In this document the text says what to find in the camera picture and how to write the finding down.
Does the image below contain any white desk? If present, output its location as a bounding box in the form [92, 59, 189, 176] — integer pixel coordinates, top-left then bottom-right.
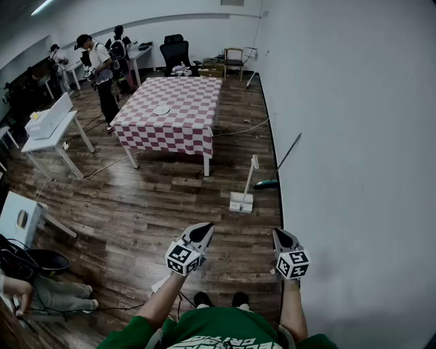
[64, 61, 84, 91]
[20, 109, 96, 181]
[127, 42, 154, 88]

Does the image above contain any person's left forearm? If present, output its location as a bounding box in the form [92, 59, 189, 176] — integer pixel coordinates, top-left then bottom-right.
[134, 271, 191, 331]

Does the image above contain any grey shoulder strap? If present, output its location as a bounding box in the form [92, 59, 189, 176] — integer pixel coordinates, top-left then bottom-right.
[144, 327, 164, 349]
[277, 323, 296, 349]

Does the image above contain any white side table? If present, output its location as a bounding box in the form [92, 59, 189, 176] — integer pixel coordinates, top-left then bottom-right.
[0, 190, 78, 249]

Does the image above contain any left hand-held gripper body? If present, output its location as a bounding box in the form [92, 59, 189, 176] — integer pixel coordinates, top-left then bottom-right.
[165, 238, 206, 277]

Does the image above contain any person's green t-shirt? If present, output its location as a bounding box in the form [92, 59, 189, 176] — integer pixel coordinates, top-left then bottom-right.
[97, 306, 340, 349]

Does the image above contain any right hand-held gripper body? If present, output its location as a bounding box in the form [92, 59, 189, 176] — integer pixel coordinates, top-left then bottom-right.
[275, 249, 312, 282]

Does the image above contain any ceiling light bar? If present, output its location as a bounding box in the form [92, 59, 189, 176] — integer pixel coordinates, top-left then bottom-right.
[30, 0, 55, 17]

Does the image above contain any person's left black shoe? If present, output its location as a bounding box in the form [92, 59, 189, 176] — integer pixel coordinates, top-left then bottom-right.
[193, 291, 215, 309]

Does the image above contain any teal broom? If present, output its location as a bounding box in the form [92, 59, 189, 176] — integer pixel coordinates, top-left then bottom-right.
[253, 132, 303, 191]

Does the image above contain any black floor cable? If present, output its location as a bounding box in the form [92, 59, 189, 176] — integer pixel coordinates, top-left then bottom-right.
[27, 291, 197, 320]

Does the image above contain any black headrest office chair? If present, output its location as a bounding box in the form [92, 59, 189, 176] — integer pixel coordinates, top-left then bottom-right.
[159, 33, 202, 78]

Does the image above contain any wooden chair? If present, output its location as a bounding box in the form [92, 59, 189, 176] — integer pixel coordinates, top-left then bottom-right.
[223, 47, 245, 82]

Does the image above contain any white long-handled dustpan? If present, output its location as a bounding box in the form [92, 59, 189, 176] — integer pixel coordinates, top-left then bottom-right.
[229, 154, 260, 215]

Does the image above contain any crate of parts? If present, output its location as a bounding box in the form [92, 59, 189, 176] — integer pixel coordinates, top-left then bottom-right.
[202, 56, 226, 71]

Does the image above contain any white appliance box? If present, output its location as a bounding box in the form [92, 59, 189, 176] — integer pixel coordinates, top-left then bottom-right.
[25, 91, 74, 140]

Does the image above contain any red white checkered tablecloth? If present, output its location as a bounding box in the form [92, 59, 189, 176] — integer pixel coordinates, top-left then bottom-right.
[109, 76, 224, 158]

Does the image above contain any black round hat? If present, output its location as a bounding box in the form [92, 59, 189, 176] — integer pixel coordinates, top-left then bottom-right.
[29, 248, 71, 277]

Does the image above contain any person's right forearm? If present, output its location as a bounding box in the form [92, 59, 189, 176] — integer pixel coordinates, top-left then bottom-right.
[279, 278, 309, 344]

